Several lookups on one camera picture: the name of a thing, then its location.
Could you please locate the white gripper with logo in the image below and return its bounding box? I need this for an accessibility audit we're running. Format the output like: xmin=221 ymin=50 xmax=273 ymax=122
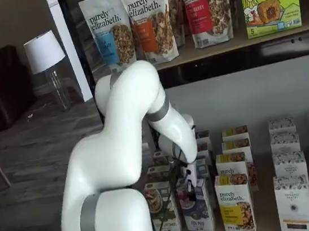
xmin=179 ymin=159 xmax=202 ymax=202

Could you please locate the blue flax plus oatmeal box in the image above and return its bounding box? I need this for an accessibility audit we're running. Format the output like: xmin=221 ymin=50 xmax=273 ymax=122
xmin=194 ymin=129 xmax=212 ymax=146
xmin=195 ymin=142 xmax=212 ymax=160
xmin=195 ymin=156 xmax=213 ymax=184
xmin=175 ymin=173 xmax=217 ymax=231

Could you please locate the green apple cinnamon oatmeal box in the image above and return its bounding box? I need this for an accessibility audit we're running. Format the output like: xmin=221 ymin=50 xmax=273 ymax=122
xmin=142 ymin=179 xmax=183 ymax=231
xmin=145 ymin=163 xmax=176 ymax=185
xmin=151 ymin=149 xmax=172 ymax=167

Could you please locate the yellow purely elizabeth box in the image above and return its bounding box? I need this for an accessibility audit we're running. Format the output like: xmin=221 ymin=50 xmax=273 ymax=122
xmin=215 ymin=150 xmax=260 ymax=197
xmin=221 ymin=137 xmax=253 ymax=157
xmin=213 ymin=171 xmax=258 ymax=231
xmin=221 ymin=125 xmax=250 ymax=143

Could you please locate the orange label granola bag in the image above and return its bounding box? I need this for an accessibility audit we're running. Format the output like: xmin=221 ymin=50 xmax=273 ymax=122
xmin=117 ymin=0 xmax=181 ymax=68

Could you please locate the blue label granola bag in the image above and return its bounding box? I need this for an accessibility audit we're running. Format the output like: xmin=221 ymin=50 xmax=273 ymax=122
xmin=78 ymin=0 xmax=139 ymax=77

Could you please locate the red label granola bag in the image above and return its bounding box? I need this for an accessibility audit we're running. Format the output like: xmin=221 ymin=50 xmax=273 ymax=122
xmin=176 ymin=0 xmax=236 ymax=51

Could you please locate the white shade glass lamp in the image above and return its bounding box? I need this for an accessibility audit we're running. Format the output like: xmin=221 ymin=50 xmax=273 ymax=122
xmin=21 ymin=28 xmax=74 ymax=116

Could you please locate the dark brown armchair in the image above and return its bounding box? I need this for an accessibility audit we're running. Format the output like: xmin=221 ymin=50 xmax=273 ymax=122
xmin=0 ymin=43 xmax=40 ymax=131

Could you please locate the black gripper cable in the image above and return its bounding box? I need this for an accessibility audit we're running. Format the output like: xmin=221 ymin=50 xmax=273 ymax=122
xmin=143 ymin=124 xmax=211 ymax=231

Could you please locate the black metal shelf frame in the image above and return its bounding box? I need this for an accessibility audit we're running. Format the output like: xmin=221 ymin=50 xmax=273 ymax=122
xmin=55 ymin=0 xmax=309 ymax=231

